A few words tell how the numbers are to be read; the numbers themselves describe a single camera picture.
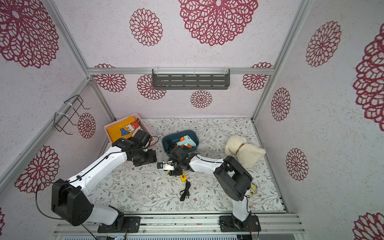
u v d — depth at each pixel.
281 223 0.76
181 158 0.71
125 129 1.06
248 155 0.87
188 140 1.01
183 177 0.88
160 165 0.76
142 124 1.11
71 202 0.40
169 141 1.00
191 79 0.94
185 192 0.83
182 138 1.03
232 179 0.49
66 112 0.76
